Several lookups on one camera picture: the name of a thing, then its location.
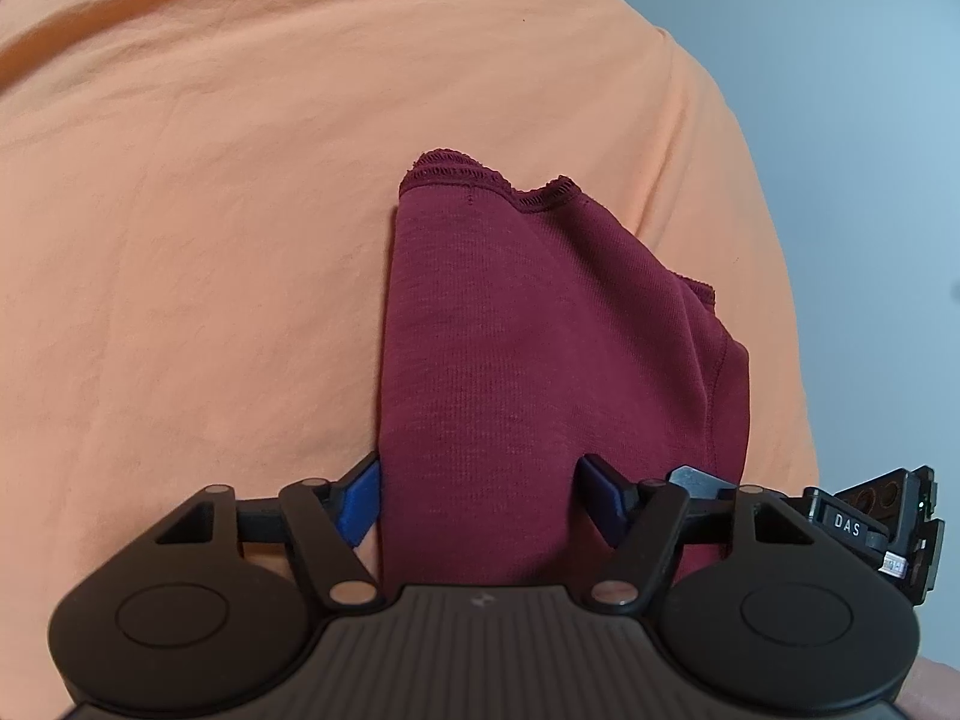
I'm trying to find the maroon long sleeve shirt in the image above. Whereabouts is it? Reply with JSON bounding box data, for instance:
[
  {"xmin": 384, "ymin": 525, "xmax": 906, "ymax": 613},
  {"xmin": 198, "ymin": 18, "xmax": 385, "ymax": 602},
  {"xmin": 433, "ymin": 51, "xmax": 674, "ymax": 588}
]
[{"xmin": 377, "ymin": 149, "xmax": 750, "ymax": 590}]

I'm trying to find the person's right hand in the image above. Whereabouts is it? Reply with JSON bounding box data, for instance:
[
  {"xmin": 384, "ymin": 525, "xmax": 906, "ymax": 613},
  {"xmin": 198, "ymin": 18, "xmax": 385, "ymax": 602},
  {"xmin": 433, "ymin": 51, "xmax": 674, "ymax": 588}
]
[{"xmin": 896, "ymin": 656, "xmax": 960, "ymax": 720}]

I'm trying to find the orange bed duvet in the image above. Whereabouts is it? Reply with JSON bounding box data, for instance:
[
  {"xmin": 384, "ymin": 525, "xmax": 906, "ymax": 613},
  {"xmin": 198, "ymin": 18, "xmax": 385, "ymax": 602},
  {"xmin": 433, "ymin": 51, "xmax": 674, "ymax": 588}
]
[{"xmin": 2, "ymin": 0, "xmax": 818, "ymax": 718}]

